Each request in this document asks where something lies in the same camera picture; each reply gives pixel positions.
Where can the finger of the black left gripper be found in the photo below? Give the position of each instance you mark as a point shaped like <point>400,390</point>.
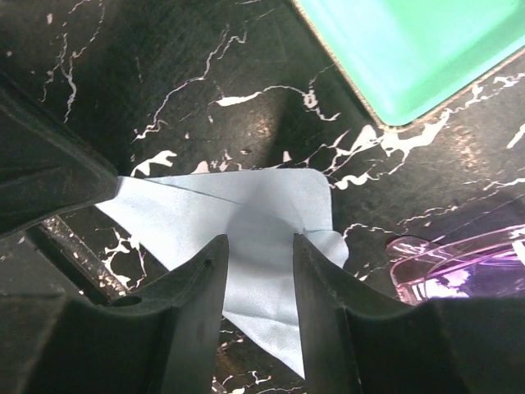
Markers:
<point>45,168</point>

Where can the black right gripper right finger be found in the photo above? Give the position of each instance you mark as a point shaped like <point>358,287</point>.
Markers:
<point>357,340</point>

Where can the light blue cleaning cloth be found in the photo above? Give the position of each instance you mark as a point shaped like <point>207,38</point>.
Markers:
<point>260,212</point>

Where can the purple translucent sunglasses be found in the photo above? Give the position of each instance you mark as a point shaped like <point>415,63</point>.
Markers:
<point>487,265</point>

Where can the grey glasses case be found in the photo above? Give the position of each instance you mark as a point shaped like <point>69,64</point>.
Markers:
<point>405,58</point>

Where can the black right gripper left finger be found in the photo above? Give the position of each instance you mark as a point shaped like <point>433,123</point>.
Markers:
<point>160,339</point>

